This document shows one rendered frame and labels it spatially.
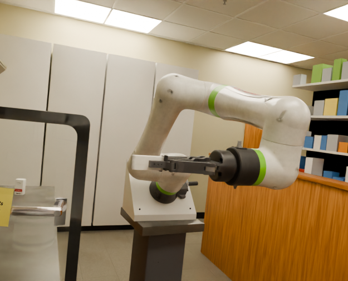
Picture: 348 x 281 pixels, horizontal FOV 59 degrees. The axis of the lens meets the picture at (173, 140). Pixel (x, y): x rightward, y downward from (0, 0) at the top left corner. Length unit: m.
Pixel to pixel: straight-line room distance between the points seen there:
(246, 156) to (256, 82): 4.61
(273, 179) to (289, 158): 0.06
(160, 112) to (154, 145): 0.16
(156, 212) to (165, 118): 0.53
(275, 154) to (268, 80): 4.72
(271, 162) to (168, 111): 0.47
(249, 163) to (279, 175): 0.09
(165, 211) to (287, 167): 0.84
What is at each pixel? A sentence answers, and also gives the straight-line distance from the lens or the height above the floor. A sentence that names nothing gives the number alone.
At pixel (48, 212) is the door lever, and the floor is 1.20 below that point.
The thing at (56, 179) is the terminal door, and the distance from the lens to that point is 0.67.
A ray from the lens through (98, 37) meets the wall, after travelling 4.41.
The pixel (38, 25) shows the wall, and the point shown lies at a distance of 4.39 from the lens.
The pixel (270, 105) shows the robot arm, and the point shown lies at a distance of 0.80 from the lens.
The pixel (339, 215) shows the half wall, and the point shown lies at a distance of 2.22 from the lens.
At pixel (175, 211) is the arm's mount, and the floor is 0.98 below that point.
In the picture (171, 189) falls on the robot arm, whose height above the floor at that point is 1.10.
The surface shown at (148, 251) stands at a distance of 1.52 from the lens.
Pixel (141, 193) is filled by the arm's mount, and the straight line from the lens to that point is 1.52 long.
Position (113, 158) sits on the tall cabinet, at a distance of 3.90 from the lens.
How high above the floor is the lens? 1.38
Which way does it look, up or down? 2 degrees down
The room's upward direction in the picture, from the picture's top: 6 degrees clockwise
